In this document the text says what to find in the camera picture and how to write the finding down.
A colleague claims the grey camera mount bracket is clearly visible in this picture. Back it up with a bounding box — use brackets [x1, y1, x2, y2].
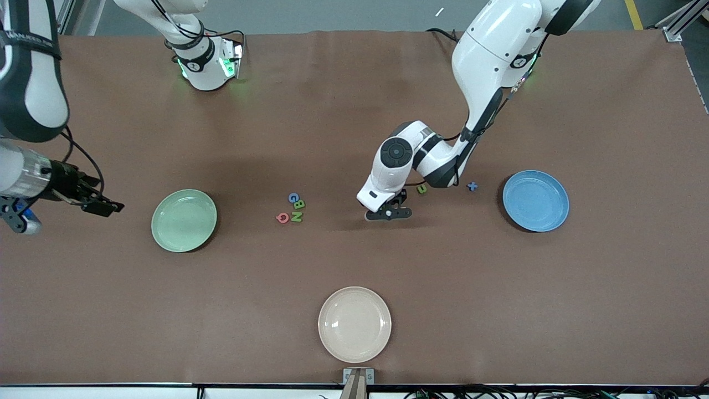
[343, 368, 375, 399]

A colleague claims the white table edge rail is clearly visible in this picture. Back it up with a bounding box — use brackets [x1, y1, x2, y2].
[0, 382, 709, 399]

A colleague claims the blue plate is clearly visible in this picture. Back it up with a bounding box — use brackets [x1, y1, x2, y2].
[502, 170, 570, 233]

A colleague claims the brown table mat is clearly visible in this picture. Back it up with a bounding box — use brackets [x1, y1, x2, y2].
[0, 29, 709, 386]

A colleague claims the green plate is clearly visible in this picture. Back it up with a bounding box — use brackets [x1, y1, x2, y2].
[151, 189, 218, 253]

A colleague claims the beige plate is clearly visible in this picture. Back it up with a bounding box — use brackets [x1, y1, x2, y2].
[318, 286, 392, 364]

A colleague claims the aluminium frame profile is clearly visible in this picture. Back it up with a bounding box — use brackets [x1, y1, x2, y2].
[55, 0, 78, 35]
[656, 0, 709, 42]

